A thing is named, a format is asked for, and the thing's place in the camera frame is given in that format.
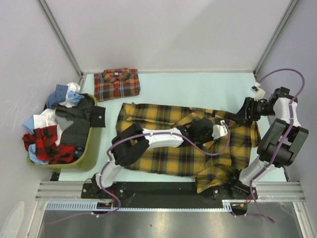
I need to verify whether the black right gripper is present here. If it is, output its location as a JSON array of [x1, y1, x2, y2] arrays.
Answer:
[[233, 97, 276, 121]]

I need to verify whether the yellow plaid long sleeve shirt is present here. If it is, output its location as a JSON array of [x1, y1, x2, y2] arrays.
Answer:
[[116, 103, 261, 193]]

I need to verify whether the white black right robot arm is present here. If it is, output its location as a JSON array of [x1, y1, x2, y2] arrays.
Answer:
[[228, 87, 309, 199]]

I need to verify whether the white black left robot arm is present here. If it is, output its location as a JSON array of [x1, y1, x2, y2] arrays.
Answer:
[[92, 119, 214, 198]]

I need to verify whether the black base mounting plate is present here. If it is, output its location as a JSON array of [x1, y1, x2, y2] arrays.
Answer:
[[81, 181, 258, 209]]

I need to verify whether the folded red plaid shirt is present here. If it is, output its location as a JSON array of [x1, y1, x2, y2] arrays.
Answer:
[[94, 68, 141, 102]]

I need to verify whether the olive green laundry bin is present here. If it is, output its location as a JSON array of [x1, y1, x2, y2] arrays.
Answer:
[[27, 94, 103, 172]]

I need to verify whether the light blue shirt in bin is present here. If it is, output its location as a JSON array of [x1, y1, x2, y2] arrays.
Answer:
[[23, 90, 85, 165]]

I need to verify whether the blue patterned shirt in bin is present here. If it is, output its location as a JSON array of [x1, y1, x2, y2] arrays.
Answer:
[[46, 84, 68, 109]]

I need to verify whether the white shirt in bin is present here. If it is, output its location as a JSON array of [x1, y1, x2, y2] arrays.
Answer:
[[31, 82, 81, 146]]

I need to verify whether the red black buffalo plaid shirt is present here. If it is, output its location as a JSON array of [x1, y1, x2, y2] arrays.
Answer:
[[22, 125, 75, 165]]

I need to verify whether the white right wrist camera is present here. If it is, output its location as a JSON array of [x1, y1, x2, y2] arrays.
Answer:
[[251, 82, 265, 101]]

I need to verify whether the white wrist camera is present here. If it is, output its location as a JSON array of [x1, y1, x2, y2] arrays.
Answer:
[[251, 82, 265, 101], [212, 120, 228, 140]]

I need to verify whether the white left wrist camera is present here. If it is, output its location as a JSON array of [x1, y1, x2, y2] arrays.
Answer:
[[212, 120, 228, 140]]

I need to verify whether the aluminium right corner post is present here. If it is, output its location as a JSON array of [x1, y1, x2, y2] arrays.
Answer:
[[253, 0, 301, 77]]

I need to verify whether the aluminium corner post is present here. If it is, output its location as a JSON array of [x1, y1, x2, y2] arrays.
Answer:
[[253, 0, 301, 77], [36, 0, 83, 79]]

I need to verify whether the aluminium frame front rail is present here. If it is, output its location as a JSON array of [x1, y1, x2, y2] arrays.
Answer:
[[36, 181, 306, 202]]

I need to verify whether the white slotted cable duct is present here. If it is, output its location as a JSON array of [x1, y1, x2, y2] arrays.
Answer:
[[46, 201, 232, 212]]

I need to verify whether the aluminium left corner post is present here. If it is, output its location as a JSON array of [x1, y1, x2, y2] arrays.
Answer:
[[36, 0, 83, 79]]

